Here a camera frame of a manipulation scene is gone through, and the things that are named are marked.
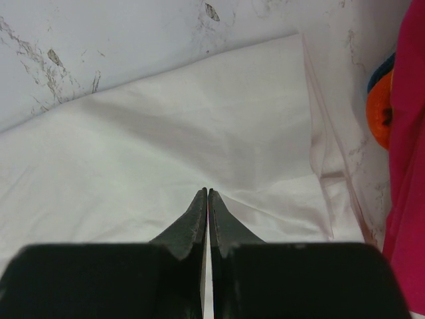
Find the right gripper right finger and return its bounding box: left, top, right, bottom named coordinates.
left=209, top=190, right=410, bottom=318

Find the blue folded t shirt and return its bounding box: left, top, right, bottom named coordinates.
left=367, top=53, right=396, bottom=94

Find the white t shirt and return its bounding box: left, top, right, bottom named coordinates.
left=0, top=32, right=369, bottom=319

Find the magenta folded t shirt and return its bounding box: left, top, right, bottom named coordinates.
left=383, top=1, right=424, bottom=314

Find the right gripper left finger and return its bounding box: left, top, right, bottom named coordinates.
left=1, top=189, right=207, bottom=318

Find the orange folded t shirt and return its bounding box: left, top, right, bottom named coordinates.
left=366, top=69, right=393, bottom=150

